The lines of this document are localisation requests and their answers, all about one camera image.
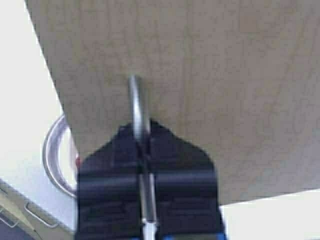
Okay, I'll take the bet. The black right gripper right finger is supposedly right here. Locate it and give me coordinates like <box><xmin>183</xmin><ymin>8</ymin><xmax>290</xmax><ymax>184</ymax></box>
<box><xmin>150</xmin><ymin>120</ymin><xmax>227</xmax><ymax>240</ymax></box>

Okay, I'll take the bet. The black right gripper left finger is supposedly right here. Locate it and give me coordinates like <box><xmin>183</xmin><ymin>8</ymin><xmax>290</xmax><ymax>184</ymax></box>
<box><xmin>74</xmin><ymin>123</ymin><xmax>143</xmax><ymax>240</ymax></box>

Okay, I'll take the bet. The steel mixing bowl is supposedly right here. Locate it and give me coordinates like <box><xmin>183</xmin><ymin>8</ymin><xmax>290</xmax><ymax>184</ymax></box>
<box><xmin>42</xmin><ymin>114</ymin><xmax>79</xmax><ymax>199</ymax></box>

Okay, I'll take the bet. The metal cabinet door handle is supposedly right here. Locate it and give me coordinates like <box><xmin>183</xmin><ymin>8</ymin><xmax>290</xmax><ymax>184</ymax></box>
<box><xmin>128</xmin><ymin>74</ymin><xmax>158</xmax><ymax>240</ymax></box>

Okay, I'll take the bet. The cabinet door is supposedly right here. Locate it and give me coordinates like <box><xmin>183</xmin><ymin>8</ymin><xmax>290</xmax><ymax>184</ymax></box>
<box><xmin>25</xmin><ymin>0</ymin><xmax>320</xmax><ymax>204</ymax></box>

